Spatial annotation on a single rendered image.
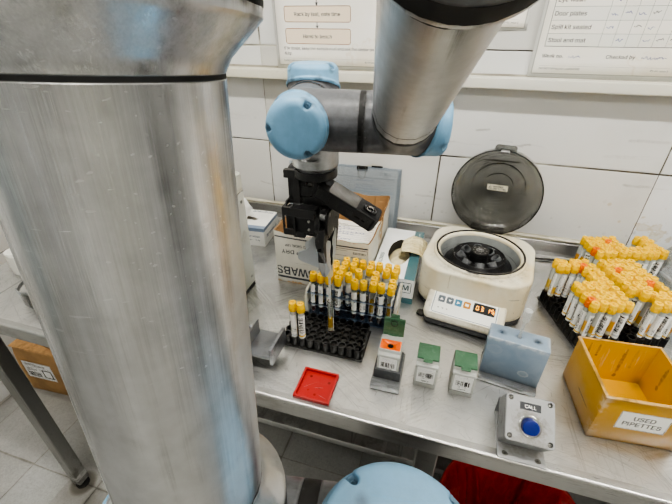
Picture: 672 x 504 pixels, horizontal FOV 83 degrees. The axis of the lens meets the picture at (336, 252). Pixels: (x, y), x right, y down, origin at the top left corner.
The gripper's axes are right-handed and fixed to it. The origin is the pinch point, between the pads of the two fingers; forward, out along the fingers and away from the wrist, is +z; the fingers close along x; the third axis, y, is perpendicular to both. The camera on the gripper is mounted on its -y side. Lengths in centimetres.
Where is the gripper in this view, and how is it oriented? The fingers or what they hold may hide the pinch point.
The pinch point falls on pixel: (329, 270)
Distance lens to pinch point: 71.9
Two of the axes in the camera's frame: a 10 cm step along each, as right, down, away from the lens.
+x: -2.8, 5.0, -8.2
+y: -9.6, -1.5, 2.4
